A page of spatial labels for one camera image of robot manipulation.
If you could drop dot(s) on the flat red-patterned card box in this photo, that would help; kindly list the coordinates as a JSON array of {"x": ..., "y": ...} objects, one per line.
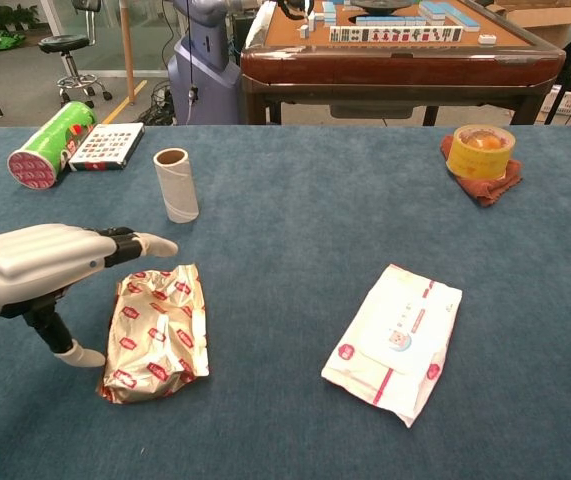
[{"x": 107, "y": 146}]

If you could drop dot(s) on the white wet wipes pack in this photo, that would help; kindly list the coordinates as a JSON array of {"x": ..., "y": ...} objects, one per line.
[{"x": 395, "y": 345}]

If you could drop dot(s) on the green chip can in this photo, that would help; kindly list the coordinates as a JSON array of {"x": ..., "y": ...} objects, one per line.
[{"x": 50, "y": 147}]

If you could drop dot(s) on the wooden pole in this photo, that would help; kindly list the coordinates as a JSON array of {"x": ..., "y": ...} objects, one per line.
[{"x": 127, "y": 50}]

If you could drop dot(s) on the brown cloth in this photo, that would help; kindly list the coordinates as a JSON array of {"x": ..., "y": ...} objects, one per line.
[{"x": 495, "y": 189}]

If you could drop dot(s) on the grey cardboard tube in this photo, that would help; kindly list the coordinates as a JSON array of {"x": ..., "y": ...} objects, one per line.
[{"x": 177, "y": 187}]

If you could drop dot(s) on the cardboard box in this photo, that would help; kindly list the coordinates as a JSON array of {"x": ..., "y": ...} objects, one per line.
[{"x": 540, "y": 17}]

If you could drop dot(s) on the purple robot base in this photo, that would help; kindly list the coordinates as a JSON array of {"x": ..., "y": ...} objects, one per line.
[{"x": 205, "y": 75}]

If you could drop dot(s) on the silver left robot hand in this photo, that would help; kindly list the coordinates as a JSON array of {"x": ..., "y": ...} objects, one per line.
[{"x": 35, "y": 255}]

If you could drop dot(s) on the black swivel stool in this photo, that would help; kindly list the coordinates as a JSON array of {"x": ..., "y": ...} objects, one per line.
[{"x": 65, "y": 44}]

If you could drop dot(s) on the long blue mahjong tile wall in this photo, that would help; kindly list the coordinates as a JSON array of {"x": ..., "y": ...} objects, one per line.
[{"x": 447, "y": 14}]

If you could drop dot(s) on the face-up mahjong tile row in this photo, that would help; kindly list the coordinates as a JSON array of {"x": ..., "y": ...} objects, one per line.
[{"x": 395, "y": 34}]

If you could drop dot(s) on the gold red snack bag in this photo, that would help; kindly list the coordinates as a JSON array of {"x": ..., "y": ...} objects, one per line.
[{"x": 157, "y": 335}]

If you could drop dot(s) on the single white mahjong tile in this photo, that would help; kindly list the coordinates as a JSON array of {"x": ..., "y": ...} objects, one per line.
[{"x": 486, "y": 39}]

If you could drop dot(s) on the small upright mahjong tile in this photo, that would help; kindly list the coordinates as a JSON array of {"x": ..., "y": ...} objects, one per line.
[{"x": 304, "y": 31}]

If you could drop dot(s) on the wooden mahjong table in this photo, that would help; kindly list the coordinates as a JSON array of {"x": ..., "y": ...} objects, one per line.
[{"x": 395, "y": 67}]

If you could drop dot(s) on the yellow tape roll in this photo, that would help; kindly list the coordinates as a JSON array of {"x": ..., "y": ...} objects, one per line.
[{"x": 480, "y": 157}]

